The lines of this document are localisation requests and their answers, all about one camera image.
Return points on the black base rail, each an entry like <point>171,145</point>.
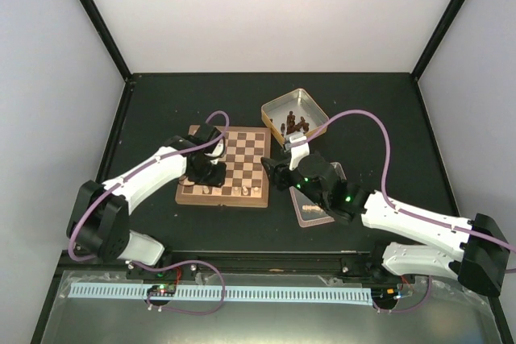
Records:
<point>356,266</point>

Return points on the pile of dark chess pieces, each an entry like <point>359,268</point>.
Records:
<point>294,124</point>

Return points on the black frame post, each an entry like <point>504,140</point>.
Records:
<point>445,22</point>
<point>100,26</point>

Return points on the left black frame post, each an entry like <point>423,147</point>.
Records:
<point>100,26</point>

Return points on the right black frame post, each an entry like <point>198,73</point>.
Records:
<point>445,22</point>

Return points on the small circuit board left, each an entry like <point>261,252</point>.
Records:
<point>161,290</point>

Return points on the wooden chess board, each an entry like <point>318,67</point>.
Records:
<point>245,146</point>

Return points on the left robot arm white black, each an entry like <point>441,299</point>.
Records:
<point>100,220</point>

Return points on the white slotted cable duct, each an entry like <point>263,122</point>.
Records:
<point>215,293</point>

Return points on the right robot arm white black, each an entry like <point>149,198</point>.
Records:
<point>472,251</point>

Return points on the gold tin box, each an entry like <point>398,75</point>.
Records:
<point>273,113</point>

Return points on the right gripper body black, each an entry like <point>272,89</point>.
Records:
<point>280,172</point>

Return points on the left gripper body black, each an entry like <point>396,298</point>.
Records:
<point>207,176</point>

